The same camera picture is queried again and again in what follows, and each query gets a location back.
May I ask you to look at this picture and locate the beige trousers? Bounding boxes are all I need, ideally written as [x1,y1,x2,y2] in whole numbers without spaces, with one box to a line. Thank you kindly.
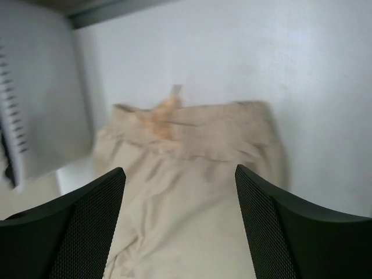
[93,85,288,278]

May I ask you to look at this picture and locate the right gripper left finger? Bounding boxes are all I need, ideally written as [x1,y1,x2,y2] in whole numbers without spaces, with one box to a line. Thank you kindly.
[1,167,126,279]

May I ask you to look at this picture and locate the white laundry basket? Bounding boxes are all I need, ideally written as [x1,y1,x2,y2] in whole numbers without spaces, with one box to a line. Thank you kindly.
[1,1,92,187]

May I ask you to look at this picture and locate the black trousers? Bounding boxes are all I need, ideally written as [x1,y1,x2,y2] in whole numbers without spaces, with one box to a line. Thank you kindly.
[1,133,16,189]

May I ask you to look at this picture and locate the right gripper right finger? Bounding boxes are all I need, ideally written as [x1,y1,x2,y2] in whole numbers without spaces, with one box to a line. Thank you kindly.
[235,164,371,279]

